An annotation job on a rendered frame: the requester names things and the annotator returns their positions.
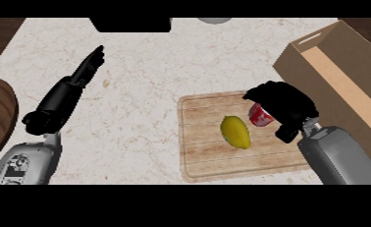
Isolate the dark brown round wooden object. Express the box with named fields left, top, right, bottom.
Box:
left=0, top=80, right=20, bottom=151

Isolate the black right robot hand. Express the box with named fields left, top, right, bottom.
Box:
left=241, top=80, right=320, bottom=144

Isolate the yellow mango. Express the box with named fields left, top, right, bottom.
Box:
left=219, top=115, right=251, bottom=150

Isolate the wooden cutting board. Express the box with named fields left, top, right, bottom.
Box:
left=174, top=89, right=313, bottom=184

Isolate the brown cardboard box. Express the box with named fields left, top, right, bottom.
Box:
left=272, top=20, right=371, bottom=158

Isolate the grey round object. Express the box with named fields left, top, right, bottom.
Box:
left=195, top=17, right=232, bottom=26

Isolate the red can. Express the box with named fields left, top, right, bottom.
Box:
left=245, top=102, right=275, bottom=128

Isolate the black appliance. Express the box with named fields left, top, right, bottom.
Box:
left=88, top=17, right=173, bottom=33

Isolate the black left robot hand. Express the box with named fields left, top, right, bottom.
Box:
left=20, top=44, right=105, bottom=137

